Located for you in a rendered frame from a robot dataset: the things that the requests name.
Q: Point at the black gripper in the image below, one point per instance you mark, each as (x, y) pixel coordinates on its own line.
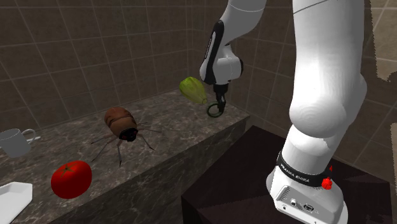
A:
(220, 93)

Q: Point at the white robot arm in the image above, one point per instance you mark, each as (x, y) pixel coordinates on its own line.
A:
(325, 93)

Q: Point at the green ribbed squash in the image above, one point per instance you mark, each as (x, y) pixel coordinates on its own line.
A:
(192, 90)

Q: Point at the dark robot stand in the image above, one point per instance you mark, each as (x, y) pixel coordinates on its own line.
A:
(235, 186)

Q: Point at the brown beetle figure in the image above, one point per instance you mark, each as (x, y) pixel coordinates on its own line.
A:
(119, 122)

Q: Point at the red tomato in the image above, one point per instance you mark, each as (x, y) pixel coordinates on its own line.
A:
(71, 179)

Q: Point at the grey mug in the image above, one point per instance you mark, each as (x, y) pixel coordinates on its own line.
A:
(14, 144)

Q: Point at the white angular dish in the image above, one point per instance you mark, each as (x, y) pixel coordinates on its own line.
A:
(12, 198)

